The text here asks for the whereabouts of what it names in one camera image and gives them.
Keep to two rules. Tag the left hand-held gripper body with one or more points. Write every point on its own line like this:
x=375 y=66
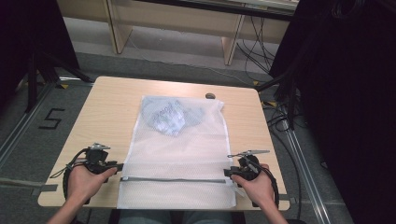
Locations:
x=96 y=160

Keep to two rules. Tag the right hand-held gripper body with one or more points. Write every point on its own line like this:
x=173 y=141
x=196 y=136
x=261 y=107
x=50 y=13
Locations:
x=248 y=168

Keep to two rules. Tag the white mesh laundry bag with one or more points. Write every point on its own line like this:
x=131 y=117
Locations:
x=180 y=155

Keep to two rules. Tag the person's right hand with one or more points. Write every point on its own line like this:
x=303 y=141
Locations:
x=260 y=189

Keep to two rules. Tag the person's left hand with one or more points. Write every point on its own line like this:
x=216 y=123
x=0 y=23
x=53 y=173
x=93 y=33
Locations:
x=84 y=183

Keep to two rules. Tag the grey printed garment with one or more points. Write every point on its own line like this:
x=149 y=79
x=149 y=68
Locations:
x=169 y=116

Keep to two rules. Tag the person's legs in jeans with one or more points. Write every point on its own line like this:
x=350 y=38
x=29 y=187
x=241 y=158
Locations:
x=174 y=217

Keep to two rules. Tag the grey floor tape strip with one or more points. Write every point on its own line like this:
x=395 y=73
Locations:
x=28 y=186

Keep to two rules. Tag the grey table grommet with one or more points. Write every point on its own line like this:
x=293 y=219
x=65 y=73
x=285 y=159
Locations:
x=210 y=95

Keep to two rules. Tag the black metal stand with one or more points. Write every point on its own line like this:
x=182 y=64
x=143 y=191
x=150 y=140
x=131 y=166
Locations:
x=291 y=93
x=32 y=81

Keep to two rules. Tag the black curtain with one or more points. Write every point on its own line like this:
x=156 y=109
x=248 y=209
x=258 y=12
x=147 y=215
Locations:
x=28 y=37
x=348 y=93

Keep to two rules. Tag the light wooden desk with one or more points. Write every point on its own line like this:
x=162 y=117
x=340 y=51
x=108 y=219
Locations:
x=174 y=21

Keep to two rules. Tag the metal floor rail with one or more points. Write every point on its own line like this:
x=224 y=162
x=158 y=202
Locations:
x=21 y=127
x=306 y=177

